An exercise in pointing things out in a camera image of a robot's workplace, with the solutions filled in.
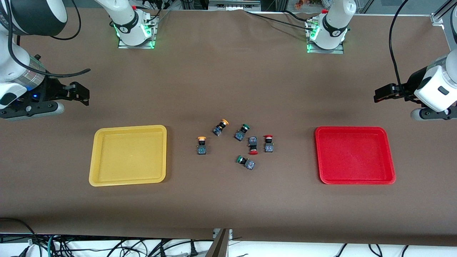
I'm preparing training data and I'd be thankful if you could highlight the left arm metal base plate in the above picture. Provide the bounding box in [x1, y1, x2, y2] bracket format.
[306, 18, 345, 55]

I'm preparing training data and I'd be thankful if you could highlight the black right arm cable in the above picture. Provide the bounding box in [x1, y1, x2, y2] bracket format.
[50, 0, 82, 40]

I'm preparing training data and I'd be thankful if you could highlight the yellow plastic tray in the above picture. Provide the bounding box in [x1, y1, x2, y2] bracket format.
[89, 125, 167, 187]

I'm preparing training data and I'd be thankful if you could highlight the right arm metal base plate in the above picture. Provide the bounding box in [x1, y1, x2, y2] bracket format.
[118, 11, 159, 50]

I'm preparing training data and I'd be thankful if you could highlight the silver metal rack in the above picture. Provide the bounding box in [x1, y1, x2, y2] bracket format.
[208, 0, 262, 11]

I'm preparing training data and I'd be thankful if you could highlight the green cable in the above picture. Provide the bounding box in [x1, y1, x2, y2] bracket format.
[46, 234, 57, 257]

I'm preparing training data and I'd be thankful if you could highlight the aluminium frame extrusion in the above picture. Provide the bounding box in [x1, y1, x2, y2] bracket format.
[430, 0, 457, 26]

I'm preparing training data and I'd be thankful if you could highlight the black floor cable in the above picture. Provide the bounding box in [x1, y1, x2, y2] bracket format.
[0, 217, 36, 247]

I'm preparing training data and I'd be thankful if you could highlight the green push button switch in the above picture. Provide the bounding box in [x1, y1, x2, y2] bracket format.
[236, 155, 256, 171]
[234, 124, 251, 142]

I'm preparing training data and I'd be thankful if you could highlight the red plastic tray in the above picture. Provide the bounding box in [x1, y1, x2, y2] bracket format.
[315, 126, 396, 185]

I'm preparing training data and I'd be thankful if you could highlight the black cable on table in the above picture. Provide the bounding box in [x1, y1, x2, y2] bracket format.
[245, 10, 315, 29]

